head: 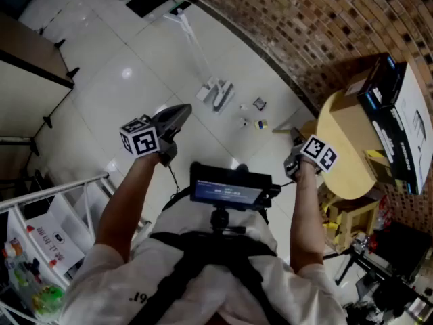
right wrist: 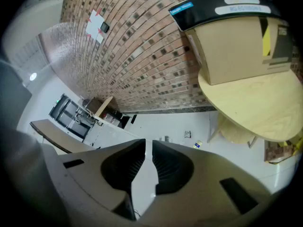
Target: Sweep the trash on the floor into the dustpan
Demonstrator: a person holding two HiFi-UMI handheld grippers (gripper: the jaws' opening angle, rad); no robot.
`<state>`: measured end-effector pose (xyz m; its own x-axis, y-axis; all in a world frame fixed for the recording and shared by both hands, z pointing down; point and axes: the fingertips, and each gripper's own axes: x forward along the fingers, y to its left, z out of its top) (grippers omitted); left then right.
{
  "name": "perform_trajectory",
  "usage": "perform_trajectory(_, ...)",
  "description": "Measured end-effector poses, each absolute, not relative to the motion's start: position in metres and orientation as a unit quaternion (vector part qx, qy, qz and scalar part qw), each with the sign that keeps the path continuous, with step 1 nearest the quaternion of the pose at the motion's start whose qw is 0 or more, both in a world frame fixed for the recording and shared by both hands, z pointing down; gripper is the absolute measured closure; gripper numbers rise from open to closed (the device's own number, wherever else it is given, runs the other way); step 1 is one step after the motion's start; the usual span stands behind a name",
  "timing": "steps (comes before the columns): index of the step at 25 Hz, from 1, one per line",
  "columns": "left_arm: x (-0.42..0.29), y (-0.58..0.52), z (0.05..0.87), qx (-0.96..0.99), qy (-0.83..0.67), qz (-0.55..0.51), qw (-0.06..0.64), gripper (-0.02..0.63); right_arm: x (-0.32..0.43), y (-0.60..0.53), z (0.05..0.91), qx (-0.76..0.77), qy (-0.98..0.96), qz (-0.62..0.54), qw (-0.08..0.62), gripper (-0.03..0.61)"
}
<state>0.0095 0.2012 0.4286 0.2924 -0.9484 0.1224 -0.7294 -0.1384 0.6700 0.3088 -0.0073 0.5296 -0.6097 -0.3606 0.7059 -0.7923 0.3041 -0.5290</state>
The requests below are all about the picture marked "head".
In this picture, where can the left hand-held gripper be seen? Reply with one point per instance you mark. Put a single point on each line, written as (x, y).
(140, 141)

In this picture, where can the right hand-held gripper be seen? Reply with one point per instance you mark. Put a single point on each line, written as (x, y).
(319, 152)

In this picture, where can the small yellow blue object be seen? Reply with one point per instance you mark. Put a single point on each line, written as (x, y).
(261, 124)

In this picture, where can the small wrapper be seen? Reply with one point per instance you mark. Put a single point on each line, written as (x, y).
(260, 103)

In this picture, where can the person's left forearm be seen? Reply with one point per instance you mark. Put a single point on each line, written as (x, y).
(128, 208)

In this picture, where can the person's right forearm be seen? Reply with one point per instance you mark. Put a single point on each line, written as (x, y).
(306, 222)

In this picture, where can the round wooden table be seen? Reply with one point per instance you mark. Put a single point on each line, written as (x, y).
(345, 161)

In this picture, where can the large cardboard box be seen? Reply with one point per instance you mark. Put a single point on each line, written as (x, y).
(352, 120)

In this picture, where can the small tan box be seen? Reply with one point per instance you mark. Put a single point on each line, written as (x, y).
(377, 166)

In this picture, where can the black cardboard box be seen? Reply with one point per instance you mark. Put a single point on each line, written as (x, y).
(365, 97)

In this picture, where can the person's right black shoe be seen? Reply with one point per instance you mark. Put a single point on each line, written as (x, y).
(242, 168)

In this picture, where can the black chest monitor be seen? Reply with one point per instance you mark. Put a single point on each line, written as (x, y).
(226, 190)

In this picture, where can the red snack packet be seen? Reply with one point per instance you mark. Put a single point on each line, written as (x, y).
(385, 212)

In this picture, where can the black box with white lid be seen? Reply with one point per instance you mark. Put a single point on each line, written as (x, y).
(416, 113)

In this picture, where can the black device green edge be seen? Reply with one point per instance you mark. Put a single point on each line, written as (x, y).
(181, 7)

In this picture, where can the black square floor plate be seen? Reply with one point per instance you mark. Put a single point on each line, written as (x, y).
(149, 1)

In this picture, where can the black tripod stand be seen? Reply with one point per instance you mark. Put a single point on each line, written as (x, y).
(372, 269)

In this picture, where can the black chest harness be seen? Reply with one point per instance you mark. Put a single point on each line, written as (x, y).
(209, 249)

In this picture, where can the white metal rack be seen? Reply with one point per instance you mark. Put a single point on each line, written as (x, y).
(50, 188)

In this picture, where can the beige partition panel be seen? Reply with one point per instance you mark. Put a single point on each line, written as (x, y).
(30, 63)

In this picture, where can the white printed carton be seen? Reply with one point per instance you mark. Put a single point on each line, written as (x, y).
(55, 239)

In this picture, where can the person's white t-shirt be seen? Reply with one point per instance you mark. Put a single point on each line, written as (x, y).
(101, 283)

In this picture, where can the green plastic bag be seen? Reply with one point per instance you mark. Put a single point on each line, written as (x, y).
(49, 298)

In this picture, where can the black monitor mount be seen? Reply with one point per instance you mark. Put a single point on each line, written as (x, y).
(220, 220)

